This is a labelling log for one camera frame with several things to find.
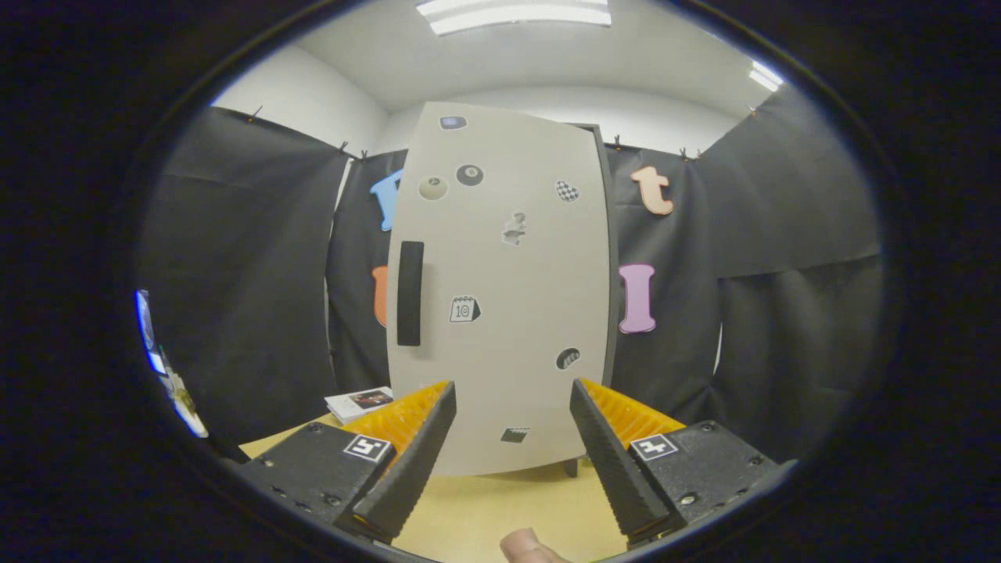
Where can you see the grey shoe cabinet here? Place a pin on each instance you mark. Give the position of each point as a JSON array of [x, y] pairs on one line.
[[612, 274]]

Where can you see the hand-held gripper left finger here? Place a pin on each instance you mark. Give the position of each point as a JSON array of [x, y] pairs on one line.
[[410, 469]]

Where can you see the white cluttered side table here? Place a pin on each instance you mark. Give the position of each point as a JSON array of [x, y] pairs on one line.
[[188, 407]]

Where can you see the black backdrop cloth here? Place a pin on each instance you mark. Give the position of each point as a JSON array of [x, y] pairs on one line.
[[782, 234]]

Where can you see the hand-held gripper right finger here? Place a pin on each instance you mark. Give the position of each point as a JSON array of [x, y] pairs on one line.
[[614, 469]]

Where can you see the long ceiling light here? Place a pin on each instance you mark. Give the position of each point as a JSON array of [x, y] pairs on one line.
[[516, 14]]

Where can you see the white book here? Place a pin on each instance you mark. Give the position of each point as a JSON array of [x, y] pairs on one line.
[[360, 400]]

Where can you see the small ceiling light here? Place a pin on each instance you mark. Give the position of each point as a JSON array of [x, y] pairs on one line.
[[766, 76]]

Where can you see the lit monitor screen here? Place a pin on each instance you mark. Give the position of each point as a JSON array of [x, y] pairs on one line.
[[145, 324]]

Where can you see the light grey shoe cabinet door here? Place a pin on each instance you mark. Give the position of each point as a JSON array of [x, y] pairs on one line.
[[508, 313]]

